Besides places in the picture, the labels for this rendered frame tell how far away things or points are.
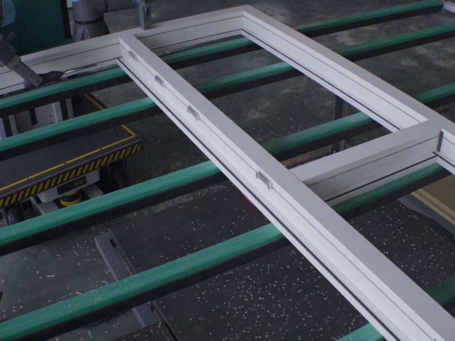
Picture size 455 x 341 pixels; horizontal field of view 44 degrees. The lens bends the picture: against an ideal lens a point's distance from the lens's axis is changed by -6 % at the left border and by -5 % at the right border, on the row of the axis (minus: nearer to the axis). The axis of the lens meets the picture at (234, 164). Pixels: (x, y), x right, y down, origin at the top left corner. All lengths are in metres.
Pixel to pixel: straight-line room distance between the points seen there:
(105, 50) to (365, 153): 0.87
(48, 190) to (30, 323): 1.38
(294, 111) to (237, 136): 2.03
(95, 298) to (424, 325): 0.51
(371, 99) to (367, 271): 0.63
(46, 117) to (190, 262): 1.65
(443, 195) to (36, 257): 1.57
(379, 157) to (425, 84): 2.52
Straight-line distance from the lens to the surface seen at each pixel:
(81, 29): 2.27
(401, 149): 1.22
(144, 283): 0.98
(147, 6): 1.71
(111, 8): 2.26
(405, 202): 2.04
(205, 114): 1.28
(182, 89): 1.39
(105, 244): 1.53
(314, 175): 1.09
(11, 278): 2.35
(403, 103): 1.37
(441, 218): 1.58
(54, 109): 2.52
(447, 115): 2.68
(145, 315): 1.34
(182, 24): 1.80
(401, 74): 3.77
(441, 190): 1.62
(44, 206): 2.43
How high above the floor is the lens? 1.56
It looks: 34 degrees down
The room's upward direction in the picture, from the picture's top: 1 degrees counter-clockwise
